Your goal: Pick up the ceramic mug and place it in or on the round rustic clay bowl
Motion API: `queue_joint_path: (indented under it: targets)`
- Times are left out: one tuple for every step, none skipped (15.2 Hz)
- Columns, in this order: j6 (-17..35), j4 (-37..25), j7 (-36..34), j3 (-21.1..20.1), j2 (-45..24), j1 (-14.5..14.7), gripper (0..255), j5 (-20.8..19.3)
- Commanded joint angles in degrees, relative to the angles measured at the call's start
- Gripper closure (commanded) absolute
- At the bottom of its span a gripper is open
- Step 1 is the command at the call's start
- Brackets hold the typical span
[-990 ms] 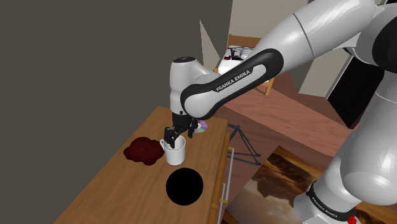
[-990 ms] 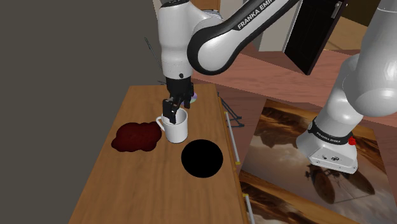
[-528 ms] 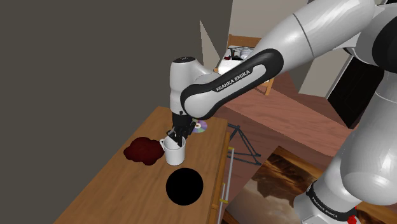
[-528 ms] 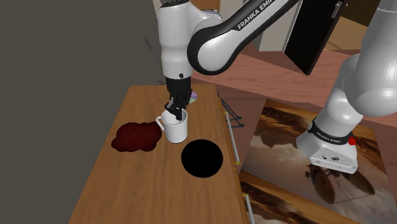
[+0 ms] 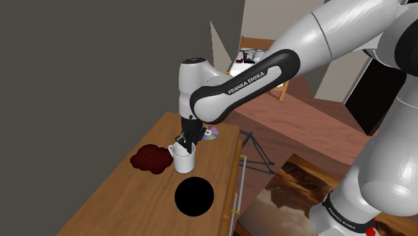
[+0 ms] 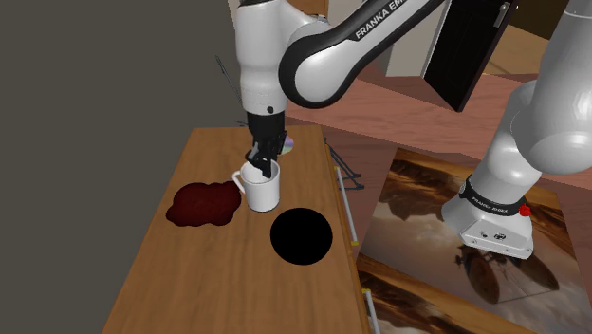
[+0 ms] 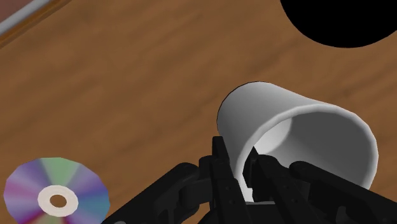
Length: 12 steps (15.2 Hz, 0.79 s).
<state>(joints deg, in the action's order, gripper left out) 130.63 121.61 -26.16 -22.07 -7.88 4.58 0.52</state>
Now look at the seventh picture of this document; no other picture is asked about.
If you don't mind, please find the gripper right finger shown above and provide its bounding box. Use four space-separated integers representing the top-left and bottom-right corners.
242 146 397 224

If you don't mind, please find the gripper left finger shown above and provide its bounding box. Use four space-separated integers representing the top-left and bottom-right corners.
101 136 253 224

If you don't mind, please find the white cup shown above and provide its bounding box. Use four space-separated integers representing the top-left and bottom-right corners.
216 81 380 202

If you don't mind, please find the iridescent compact disc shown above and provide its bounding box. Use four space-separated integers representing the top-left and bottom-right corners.
3 157 111 224

